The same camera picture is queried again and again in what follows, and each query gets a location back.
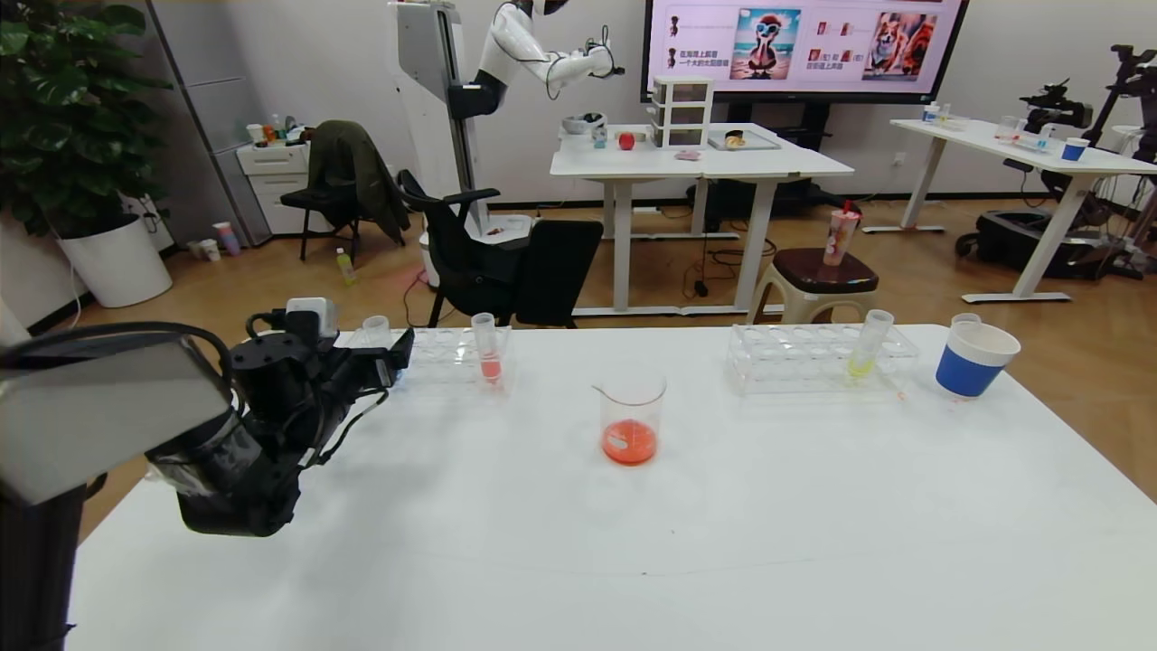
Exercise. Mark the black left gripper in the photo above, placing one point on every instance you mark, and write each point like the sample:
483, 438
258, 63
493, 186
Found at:
395, 359

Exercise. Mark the blue pigment test tube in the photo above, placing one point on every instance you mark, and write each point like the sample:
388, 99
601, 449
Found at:
375, 327

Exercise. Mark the red pigment test tube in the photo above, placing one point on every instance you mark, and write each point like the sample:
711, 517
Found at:
965, 319

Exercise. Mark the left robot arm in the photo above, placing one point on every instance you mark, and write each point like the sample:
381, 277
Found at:
90, 416

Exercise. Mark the clear plastic test tube rack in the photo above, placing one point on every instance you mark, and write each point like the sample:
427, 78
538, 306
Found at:
795, 360
443, 360

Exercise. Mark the salmon pigment test tube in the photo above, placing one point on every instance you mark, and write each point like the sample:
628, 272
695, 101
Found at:
489, 365

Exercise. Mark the yellow pigment test tube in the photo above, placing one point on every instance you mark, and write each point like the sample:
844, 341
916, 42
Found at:
859, 365

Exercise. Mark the small glass beaker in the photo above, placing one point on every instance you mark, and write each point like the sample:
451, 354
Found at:
1007, 130

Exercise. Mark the green plastic bottle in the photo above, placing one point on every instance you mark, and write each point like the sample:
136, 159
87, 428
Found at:
344, 268

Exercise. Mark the black office chair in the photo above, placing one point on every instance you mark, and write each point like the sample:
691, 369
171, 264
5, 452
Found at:
470, 260

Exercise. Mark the black metal chair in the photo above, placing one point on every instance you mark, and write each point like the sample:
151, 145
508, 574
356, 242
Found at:
310, 201

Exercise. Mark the dark green jacket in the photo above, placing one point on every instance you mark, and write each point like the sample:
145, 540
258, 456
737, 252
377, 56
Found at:
355, 174

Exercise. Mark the purple cup stack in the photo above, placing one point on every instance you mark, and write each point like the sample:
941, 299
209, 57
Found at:
226, 240

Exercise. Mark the small white paper cup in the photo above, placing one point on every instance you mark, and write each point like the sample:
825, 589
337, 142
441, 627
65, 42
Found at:
208, 250

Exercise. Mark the white drawer cabinet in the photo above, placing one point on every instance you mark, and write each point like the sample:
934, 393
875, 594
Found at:
274, 179

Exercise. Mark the white stir bar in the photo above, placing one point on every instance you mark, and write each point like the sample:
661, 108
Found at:
620, 441

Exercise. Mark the white mug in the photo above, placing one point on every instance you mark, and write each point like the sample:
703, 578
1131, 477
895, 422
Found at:
256, 135

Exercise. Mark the white humanoid robot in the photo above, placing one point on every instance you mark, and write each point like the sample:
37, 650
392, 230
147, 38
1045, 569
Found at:
423, 70

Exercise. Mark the white plant pot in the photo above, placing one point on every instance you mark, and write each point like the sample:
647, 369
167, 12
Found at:
116, 264

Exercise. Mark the white standing desk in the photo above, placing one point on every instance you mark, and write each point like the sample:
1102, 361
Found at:
1058, 163
624, 165
777, 164

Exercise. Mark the white and black headset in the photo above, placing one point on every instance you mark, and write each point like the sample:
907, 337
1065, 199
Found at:
583, 124

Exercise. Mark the grey tall cabinet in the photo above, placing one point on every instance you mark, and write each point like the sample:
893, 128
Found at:
215, 107

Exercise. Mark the small pink object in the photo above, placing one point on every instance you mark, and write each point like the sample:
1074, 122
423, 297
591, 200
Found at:
687, 155

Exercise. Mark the white desktop drawer organizer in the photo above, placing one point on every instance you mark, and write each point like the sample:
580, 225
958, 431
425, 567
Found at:
681, 115

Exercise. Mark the green leafy plant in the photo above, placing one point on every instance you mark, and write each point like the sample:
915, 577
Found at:
63, 107

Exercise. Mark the large display screen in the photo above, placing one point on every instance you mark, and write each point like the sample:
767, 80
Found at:
705, 81

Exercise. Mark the grey tray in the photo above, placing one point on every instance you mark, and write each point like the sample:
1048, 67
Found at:
759, 142

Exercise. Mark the brown top plastic stool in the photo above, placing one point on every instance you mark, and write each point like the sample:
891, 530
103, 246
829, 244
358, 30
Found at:
818, 274

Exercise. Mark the drink cup with red straw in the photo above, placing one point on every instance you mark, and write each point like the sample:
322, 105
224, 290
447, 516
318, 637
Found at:
839, 240

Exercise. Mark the black display stand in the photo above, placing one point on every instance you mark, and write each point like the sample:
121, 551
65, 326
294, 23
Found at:
809, 119

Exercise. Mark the blue white paper cup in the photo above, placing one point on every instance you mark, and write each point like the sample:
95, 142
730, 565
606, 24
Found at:
965, 372

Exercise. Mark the black mobile robot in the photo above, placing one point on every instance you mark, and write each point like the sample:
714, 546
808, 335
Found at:
1030, 242

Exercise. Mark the small blue cup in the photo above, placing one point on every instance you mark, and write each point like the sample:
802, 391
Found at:
1073, 151

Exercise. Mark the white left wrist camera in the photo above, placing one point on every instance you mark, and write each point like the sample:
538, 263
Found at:
312, 315

